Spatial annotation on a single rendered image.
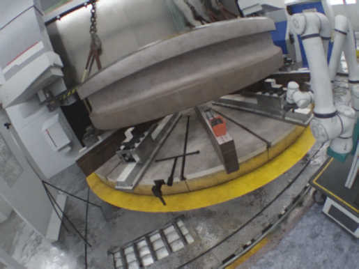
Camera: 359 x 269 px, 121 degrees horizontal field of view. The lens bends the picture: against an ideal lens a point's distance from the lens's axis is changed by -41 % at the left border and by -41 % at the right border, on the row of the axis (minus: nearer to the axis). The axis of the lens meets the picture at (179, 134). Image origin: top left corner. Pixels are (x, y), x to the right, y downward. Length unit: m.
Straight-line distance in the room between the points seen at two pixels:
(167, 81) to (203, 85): 0.46
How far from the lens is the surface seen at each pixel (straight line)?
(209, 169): 1.89
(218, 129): 1.58
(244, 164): 2.04
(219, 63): 2.28
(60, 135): 4.90
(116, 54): 4.92
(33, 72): 3.28
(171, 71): 2.17
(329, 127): 1.07
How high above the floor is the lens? 1.50
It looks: 25 degrees down
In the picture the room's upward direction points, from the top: 22 degrees counter-clockwise
